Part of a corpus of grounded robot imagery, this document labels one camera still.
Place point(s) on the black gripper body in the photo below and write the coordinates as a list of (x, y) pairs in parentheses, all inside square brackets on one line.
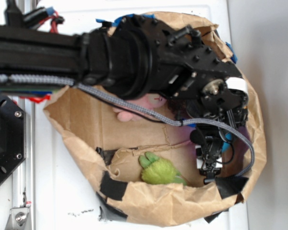
[(208, 139)]

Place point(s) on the blue ball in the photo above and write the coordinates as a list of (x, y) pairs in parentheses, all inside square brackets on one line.
[(227, 142)]

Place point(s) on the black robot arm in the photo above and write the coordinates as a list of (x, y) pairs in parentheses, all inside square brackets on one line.
[(144, 55)]

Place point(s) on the brown rock chunk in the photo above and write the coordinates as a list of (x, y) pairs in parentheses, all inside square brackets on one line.
[(178, 108)]

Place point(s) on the green plush toy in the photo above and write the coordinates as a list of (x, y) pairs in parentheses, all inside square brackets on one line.
[(158, 170)]

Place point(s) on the brown paper bag bin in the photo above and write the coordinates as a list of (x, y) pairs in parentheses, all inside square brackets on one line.
[(107, 151)]

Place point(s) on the aluminium frame rail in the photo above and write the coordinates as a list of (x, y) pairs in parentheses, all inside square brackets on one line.
[(23, 186)]

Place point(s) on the metal corner bracket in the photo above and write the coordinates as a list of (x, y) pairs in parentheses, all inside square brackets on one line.
[(19, 219)]

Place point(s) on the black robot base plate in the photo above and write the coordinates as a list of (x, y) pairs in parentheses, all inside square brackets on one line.
[(11, 137)]

